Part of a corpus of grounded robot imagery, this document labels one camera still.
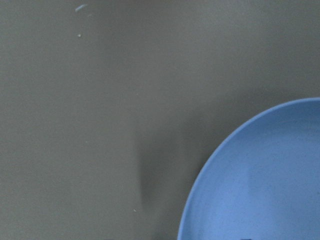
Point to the blue plate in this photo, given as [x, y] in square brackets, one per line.
[263, 180]

